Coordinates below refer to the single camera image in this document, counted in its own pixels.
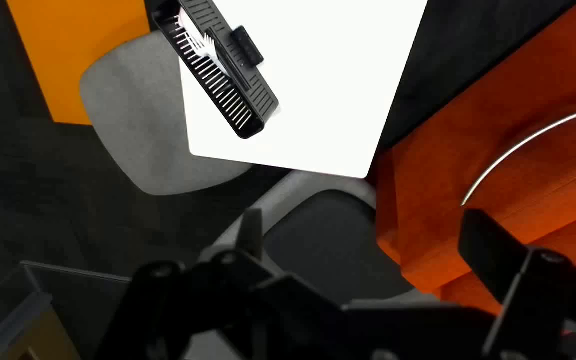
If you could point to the orange sheet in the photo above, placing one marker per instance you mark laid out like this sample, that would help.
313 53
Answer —
68 53

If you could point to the white side table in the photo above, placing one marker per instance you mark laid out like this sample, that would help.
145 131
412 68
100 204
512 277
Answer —
328 86

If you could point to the orange fabric chair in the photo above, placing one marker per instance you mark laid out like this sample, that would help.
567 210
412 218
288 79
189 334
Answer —
501 120

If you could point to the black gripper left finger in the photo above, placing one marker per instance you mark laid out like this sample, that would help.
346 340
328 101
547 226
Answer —
189 313

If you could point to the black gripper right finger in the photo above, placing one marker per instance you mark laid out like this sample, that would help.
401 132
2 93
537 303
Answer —
549 300

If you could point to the grey box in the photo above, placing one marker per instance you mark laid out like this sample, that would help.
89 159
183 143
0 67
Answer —
68 300

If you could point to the black slotted rack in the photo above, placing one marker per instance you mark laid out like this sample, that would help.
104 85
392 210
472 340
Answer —
234 73

